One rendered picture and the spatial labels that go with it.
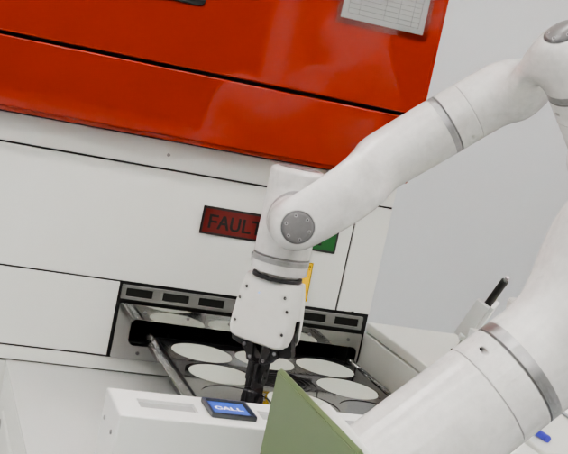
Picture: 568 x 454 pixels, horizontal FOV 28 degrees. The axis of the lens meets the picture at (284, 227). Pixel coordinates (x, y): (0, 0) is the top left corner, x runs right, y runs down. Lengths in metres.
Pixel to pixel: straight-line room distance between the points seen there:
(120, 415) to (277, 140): 0.71
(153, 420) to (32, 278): 0.63
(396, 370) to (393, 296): 1.82
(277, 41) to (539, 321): 0.83
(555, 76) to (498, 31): 2.22
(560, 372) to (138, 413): 0.47
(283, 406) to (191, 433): 0.14
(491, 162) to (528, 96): 2.16
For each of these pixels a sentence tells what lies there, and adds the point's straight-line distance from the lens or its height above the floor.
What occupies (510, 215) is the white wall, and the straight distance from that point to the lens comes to 3.84.
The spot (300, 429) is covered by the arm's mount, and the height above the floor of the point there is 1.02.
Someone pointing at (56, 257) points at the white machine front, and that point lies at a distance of 1.87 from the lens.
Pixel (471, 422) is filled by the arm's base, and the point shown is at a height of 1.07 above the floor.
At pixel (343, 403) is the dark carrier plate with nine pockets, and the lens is 1.74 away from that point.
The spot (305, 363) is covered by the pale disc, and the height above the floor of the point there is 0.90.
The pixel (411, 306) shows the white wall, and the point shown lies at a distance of 3.75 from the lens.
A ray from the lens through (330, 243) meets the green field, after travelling 1.97.
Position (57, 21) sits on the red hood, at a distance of 1.78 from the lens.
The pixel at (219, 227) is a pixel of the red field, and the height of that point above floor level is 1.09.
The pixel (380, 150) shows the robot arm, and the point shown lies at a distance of 1.62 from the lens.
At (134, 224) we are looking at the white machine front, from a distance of 1.88.
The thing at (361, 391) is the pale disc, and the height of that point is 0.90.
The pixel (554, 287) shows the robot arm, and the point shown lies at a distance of 1.18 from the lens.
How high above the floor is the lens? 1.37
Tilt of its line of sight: 8 degrees down
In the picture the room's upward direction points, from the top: 12 degrees clockwise
